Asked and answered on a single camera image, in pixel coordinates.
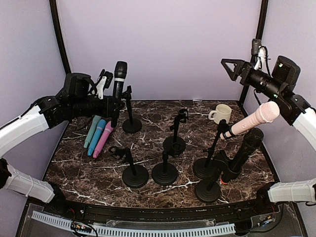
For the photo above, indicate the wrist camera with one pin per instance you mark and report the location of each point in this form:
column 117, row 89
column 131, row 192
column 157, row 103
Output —
column 260, row 53
column 103, row 82

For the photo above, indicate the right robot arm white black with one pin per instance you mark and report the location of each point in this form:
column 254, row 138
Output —
column 283, row 101

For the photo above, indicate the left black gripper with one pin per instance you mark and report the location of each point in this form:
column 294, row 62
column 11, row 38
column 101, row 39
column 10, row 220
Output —
column 108, row 110

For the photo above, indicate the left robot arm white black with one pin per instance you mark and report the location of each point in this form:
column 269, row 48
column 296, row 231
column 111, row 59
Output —
column 79, row 97

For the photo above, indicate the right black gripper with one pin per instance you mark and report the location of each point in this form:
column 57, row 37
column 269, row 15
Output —
column 240, row 65

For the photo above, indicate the black mic stand blue mic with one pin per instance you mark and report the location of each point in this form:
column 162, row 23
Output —
column 130, row 125

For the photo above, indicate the black frame post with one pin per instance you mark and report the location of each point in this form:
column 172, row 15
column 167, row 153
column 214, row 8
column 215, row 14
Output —
column 259, row 34
column 59, row 35

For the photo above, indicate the mint green microphone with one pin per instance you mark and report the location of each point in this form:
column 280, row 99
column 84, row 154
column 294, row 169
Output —
column 91, row 131

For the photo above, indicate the beige mug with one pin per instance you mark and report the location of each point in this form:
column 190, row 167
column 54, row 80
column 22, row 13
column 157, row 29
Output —
column 222, row 112

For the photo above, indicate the right black frame post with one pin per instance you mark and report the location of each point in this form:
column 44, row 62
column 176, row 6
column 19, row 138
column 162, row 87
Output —
column 259, row 34

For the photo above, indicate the white slotted cable duct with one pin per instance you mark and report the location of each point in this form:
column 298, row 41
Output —
column 129, row 229

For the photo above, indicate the black microphone orange base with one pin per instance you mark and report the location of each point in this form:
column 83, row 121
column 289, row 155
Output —
column 251, row 141

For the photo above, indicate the cream pink microphone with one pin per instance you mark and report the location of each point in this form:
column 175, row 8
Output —
column 266, row 113

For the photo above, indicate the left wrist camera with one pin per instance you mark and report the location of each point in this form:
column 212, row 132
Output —
column 103, row 82

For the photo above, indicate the left black frame post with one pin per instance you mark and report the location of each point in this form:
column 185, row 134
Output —
column 59, row 35

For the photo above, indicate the black mic stand cream mic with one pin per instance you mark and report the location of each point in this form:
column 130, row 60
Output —
column 206, row 158

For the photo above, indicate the black front table rail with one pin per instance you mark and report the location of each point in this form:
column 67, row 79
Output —
column 239, row 211

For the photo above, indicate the blue microphone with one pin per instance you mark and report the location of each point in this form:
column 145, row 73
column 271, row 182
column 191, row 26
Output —
column 96, row 136

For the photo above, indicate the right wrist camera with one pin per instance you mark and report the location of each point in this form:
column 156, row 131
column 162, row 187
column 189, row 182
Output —
column 260, row 53

